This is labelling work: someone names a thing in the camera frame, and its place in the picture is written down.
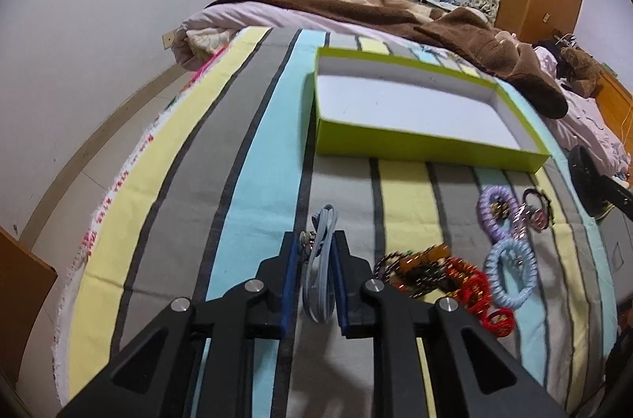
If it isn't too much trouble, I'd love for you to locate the black cord pendant bracelet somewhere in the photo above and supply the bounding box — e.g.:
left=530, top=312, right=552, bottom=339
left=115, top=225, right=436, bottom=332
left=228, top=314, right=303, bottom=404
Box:
left=518, top=186, right=555, bottom=232

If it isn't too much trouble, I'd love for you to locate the dark beaded bracelet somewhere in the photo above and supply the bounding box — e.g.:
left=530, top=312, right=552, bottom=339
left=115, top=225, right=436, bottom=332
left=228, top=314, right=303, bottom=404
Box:
left=371, top=251, right=412, bottom=295

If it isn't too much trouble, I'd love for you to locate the purple spiral hair tie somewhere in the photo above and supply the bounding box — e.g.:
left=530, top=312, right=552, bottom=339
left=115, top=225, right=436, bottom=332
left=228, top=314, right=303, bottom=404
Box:
left=477, top=184, right=521, bottom=243

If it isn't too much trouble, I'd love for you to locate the blue spiral hair tie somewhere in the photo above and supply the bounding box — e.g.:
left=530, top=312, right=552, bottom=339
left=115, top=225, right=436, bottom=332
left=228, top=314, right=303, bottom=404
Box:
left=484, top=238, right=540, bottom=311

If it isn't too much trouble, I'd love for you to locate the amber bead bracelet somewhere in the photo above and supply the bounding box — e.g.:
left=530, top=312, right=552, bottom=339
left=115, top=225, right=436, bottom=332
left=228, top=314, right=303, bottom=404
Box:
left=398, top=242, right=454, bottom=285

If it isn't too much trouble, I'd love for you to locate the grey cord bracelet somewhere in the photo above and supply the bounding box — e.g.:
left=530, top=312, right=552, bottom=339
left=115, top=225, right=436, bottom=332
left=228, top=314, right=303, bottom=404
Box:
left=297, top=202, right=339, bottom=325

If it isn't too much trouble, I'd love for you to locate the wooden bed headboard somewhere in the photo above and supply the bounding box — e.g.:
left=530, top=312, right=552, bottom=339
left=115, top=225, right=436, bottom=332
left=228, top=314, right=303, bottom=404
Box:
left=594, top=66, right=632, bottom=154

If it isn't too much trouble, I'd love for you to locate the brown teddy bear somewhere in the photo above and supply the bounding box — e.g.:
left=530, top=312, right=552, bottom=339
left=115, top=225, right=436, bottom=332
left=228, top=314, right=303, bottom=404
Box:
left=557, top=47, right=602, bottom=99

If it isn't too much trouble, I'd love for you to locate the brown fleece blanket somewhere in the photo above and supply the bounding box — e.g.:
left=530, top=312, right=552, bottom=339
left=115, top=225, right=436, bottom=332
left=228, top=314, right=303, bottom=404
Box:
left=211, top=0, right=569, bottom=119

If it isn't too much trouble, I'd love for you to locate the striped bed sheet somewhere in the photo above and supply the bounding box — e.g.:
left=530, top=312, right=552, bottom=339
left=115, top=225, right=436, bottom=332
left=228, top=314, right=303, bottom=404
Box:
left=54, top=26, right=617, bottom=410

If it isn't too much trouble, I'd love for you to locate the green shallow box tray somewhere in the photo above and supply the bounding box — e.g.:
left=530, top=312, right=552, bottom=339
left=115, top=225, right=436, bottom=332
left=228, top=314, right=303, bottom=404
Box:
left=315, top=47, right=550, bottom=173

